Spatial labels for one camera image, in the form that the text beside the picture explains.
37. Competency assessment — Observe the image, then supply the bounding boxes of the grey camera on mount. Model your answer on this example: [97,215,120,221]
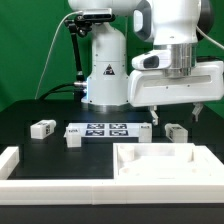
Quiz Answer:
[82,8,112,20]

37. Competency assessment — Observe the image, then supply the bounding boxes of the white square tabletop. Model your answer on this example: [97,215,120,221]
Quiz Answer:
[113,143,224,180]

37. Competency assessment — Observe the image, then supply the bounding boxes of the white camera cable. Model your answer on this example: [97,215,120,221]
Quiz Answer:
[34,10,84,100]

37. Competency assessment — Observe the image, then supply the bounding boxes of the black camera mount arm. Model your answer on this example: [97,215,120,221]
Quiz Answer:
[64,16,92,82]

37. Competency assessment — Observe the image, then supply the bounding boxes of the black base cables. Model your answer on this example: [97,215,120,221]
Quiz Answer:
[39,81,88,101]

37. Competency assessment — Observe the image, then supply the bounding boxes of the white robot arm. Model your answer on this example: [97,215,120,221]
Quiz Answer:
[68,0,224,124]

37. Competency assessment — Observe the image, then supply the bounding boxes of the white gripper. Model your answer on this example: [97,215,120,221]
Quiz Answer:
[128,53,224,125]

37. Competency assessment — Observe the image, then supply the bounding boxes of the paper sheet with fiducial tags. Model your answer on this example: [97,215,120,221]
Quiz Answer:
[68,123,140,138]

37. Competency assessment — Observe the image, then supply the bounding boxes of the white U-shaped fence wall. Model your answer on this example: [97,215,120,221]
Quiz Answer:
[0,147,224,205]

